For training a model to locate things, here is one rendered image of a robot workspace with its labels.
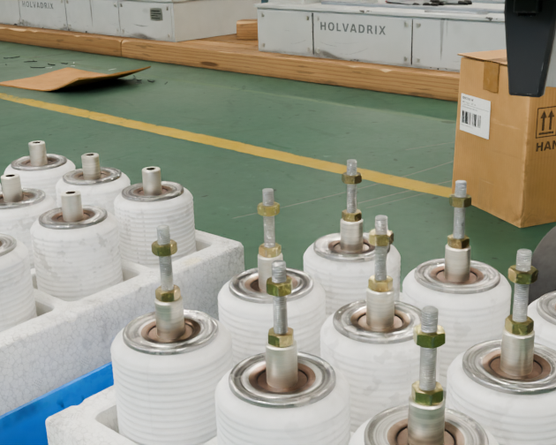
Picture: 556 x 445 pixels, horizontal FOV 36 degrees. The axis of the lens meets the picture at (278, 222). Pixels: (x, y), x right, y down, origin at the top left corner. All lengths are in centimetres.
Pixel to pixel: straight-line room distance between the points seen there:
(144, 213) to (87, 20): 343
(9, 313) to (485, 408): 50
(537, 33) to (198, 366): 33
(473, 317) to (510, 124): 94
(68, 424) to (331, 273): 27
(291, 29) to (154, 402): 277
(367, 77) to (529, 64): 250
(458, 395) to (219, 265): 49
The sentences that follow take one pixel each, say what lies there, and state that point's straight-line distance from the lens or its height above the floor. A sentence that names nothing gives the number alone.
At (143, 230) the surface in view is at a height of 22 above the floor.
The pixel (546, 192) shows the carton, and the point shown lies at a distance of 168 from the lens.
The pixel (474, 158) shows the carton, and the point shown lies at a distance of 177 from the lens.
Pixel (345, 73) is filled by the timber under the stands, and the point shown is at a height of 5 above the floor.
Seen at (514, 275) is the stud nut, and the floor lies 33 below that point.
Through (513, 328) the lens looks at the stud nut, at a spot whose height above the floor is 29.
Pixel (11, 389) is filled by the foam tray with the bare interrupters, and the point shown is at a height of 13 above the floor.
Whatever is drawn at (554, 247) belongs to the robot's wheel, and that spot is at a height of 19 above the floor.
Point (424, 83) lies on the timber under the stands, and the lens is 290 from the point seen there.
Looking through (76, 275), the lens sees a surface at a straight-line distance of 95.
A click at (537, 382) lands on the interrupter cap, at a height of 25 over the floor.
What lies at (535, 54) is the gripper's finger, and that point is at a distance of 54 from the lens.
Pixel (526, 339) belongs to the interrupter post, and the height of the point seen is 28.
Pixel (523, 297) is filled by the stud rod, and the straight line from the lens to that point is 61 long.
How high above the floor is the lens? 55
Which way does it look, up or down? 19 degrees down
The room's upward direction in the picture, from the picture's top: 2 degrees counter-clockwise
